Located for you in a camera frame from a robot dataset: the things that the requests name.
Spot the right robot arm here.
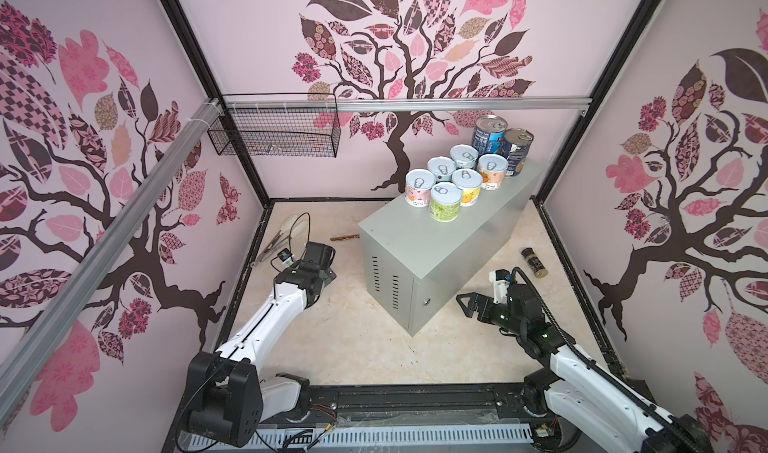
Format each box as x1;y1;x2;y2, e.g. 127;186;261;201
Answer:
456;284;713;452

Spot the blue label tin can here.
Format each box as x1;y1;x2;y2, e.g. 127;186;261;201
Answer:
471;114;508;156

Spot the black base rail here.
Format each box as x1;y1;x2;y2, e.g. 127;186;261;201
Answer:
170;376;559;439

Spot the aluminium diagonal rail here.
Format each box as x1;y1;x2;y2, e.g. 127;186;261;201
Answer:
1;98;222;421

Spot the light blue white-lid can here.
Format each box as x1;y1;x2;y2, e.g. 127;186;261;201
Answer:
427;156;456;183

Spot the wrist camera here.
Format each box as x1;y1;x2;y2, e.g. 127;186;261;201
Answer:
489;269;511;304
277;248;294;264

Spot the dark grey tin can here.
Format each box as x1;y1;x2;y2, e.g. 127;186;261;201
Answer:
498;128;534;176

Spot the aluminium horizontal rail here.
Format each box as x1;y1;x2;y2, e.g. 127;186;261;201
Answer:
225;96;592;112

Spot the teal label white-lid can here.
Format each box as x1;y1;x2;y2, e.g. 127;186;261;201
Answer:
450;144;479;169

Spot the dark spice jar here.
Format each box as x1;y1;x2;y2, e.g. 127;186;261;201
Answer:
521;247;548;279

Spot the white slotted cable duct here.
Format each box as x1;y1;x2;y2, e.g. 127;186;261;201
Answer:
188;424;533;452

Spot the yellow label white-lid can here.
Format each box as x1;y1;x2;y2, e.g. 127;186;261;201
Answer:
451;168;483;207

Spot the grey metal cabinet box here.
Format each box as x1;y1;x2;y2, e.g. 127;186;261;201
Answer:
359;160;544;336

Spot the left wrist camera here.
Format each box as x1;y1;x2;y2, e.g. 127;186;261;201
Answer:
277;248;294;264

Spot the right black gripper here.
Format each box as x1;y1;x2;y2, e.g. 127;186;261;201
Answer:
455;293;524;338

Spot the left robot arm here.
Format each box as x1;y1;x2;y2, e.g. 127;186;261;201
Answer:
173;242;336;452

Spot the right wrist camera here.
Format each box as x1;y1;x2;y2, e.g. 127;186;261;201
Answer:
489;269;511;304

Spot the black wire basket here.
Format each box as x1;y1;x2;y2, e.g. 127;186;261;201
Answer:
208;92;341;158

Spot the orange label white-lid can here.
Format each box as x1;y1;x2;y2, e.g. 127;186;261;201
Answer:
476;153;508;191

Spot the copper table knife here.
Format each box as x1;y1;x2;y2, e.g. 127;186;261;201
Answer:
330;233;360;242

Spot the green label white-lid can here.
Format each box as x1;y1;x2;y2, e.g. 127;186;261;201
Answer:
429;182;463;222

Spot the pink small white-lid can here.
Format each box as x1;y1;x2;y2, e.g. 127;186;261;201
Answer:
404;168;436;208

